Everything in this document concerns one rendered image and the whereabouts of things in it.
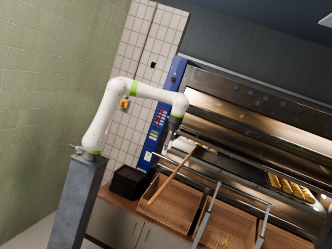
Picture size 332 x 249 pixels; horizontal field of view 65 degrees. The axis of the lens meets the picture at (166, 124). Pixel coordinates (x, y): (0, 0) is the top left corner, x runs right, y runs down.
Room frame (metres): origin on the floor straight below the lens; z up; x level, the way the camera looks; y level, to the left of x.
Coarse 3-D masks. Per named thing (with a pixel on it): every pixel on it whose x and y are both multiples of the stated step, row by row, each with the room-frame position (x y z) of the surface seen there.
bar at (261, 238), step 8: (152, 152) 2.47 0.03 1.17; (168, 160) 2.42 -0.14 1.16; (184, 168) 2.39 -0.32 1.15; (208, 176) 2.34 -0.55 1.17; (224, 184) 2.30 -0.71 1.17; (216, 192) 2.25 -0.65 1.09; (240, 192) 2.26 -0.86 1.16; (256, 200) 2.22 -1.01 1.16; (208, 208) 2.13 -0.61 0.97; (208, 216) 2.08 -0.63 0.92; (264, 224) 2.08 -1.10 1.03; (200, 232) 2.08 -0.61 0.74; (192, 248) 2.09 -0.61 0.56; (256, 248) 1.98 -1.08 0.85
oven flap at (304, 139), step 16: (192, 96) 2.80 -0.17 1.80; (208, 96) 2.79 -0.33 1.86; (208, 112) 2.73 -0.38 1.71; (224, 112) 2.71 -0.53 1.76; (240, 112) 2.69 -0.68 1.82; (256, 112) 2.68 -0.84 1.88; (256, 128) 2.60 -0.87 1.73; (272, 128) 2.60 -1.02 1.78; (288, 128) 2.59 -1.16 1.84; (304, 144) 2.52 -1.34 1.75; (320, 144) 2.51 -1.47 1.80
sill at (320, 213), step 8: (176, 152) 2.79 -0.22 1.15; (184, 152) 2.80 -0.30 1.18; (200, 160) 2.73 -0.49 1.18; (216, 168) 2.68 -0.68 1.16; (232, 176) 2.64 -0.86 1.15; (240, 176) 2.65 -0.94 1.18; (248, 184) 2.61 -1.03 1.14; (256, 184) 2.59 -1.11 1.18; (272, 192) 2.55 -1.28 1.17; (288, 200) 2.51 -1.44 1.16; (296, 200) 2.53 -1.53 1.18; (304, 208) 2.47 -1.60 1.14; (312, 208) 2.46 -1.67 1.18
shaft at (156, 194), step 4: (196, 148) 3.04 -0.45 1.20; (192, 152) 2.81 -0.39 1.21; (188, 156) 2.62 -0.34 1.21; (184, 160) 2.45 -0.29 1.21; (180, 164) 2.31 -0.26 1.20; (176, 168) 2.17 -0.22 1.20; (180, 168) 2.25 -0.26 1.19; (176, 172) 2.10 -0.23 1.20; (172, 176) 1.98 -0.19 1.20; (168, 180) 1.87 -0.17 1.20; (164, 184) 1.78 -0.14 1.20; (160, 188) 1.70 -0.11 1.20; (164, 188) 1.74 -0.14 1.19; (156, 192) 1.63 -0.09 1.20; (160, 192) 1.65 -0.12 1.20; (156, 196) 1.58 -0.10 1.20; (152, 200) 1.51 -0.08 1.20; (148, 204) 1.48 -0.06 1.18
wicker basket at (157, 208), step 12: (156, 180) 2.74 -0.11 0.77; (168, 192) 2.70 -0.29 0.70; (180, 192) 2.69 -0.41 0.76; (192, 192) 2.67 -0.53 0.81; (144, 204) 2.32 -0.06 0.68; (156, 204) 2.56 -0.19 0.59; (168, 204) 2.65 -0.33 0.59; (192, 204) 2.63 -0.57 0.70; (156, 216) 2.28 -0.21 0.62; (168, 216) 2.26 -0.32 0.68; (180, 216) 2.49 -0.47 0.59; (192, 216) 2.57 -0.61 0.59; (180, 228) 2.22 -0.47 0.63
